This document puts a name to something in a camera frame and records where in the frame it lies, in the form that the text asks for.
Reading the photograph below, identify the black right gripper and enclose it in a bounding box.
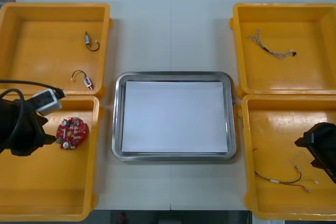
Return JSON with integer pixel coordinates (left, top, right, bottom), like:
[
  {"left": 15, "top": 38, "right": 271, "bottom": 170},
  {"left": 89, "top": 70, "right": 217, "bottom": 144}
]
[{"left": 294, "top": 122, "right": 336, "bottom": 185}]

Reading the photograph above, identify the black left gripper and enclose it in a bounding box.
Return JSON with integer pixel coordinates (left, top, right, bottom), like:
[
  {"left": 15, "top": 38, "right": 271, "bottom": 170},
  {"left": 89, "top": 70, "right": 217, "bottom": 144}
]
[{"left": 10, "top": 111, "right": 57, "bottom": 157}]

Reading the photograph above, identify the round red circuit board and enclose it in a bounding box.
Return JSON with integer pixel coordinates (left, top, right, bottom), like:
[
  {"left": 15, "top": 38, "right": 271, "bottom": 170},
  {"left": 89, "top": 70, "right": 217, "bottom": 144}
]
[{"left": 55, "top": 116, "right": 90, "bottom": 151}]

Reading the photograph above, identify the black red green wire harness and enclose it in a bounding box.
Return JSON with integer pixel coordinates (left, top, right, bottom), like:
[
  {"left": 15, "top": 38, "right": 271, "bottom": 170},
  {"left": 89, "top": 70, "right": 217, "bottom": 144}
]
[{"left": 252, "top": 148, "right": 319, "bottom": 194}]

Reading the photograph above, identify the metal solenoid with black cable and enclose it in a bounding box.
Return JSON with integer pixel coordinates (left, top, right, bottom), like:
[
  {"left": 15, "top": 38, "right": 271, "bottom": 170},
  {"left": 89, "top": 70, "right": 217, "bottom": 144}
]
[{"left": 83, "top": 31, "right": 101, "bottom": 52}]

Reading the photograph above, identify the white-grey twisted wire harness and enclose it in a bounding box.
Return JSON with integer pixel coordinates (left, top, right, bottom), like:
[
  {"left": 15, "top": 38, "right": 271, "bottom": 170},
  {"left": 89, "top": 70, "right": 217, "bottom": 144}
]
[{"left": 247, "top": 28, "right": 298, "bottom": 60}]

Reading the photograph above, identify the yellow-orange plastic bin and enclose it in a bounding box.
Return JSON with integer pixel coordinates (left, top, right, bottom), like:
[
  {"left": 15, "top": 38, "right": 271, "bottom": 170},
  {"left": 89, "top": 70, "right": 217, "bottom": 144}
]
[
  {"left": 237, "top": 94, "right": 336, "bottom": 221},
  {"left": 0, "top": 94, "right": 104, "bottom": 222},
  {"left": 229, "top": 2, "right": 336, "bottom": 96},
  {"left": 0, "top": 2, "right": 113, "bottom": 98}
]

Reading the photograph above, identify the steel tray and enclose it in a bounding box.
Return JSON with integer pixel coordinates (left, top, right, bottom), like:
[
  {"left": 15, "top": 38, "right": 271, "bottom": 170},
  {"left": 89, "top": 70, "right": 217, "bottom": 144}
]
[{"left": 111, "top": 71, "right": 237, "bottom": 162}]

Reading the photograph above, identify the blue-label solenoid with black cable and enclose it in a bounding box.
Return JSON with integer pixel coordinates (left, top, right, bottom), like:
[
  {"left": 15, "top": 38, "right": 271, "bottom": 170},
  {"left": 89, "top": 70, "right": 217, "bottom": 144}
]
[{"left": 70, "top": 70, "right": 93, "bottom": 90}]

